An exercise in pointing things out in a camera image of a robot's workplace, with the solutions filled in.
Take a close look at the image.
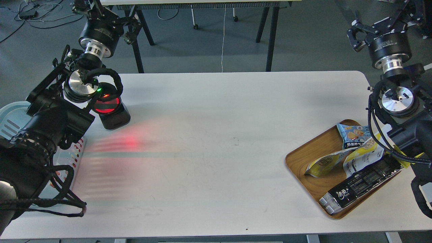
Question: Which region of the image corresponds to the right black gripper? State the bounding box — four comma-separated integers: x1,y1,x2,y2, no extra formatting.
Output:
347,0,425,69

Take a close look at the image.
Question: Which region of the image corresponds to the black legged background table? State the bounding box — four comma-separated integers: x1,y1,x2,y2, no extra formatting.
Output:
98,0,302,74

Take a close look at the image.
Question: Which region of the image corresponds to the blue snack packet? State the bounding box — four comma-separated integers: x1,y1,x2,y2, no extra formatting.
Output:
336,123,371,150

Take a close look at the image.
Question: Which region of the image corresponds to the black barcode scanner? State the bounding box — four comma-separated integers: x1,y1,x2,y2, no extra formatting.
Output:
92,82,131,130

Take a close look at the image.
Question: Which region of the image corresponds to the yellow white snack pouch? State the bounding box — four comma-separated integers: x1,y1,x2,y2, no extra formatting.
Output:
304,148,355,178
343,137,385,178

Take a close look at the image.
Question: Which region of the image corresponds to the floor cables and power adapter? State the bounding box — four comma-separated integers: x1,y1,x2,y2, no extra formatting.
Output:
0,0,85,44

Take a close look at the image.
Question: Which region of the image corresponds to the white hanging cable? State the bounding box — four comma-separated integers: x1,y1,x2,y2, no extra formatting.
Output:
221,7,227,73

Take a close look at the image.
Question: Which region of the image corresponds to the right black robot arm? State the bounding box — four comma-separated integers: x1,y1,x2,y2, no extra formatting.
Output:
347,0,432,167

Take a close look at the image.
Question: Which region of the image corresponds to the yellow cartoon face snack packet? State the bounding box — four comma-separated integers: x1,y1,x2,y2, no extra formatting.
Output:
382,131,429,168

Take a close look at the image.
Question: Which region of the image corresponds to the black long snack package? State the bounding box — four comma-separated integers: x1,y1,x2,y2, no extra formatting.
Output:
318,155,403,214

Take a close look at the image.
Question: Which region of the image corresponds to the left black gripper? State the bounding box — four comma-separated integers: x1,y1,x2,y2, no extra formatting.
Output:
72,0,142,58

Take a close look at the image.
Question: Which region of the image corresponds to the light blue plastic basket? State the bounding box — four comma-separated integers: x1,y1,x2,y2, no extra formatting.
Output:
1,102,85,207

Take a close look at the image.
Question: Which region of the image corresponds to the wooden tray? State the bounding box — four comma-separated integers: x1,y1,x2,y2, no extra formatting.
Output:
285,119,400,219

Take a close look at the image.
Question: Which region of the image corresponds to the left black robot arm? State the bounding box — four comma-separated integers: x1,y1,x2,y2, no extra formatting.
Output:
0,0,142,232

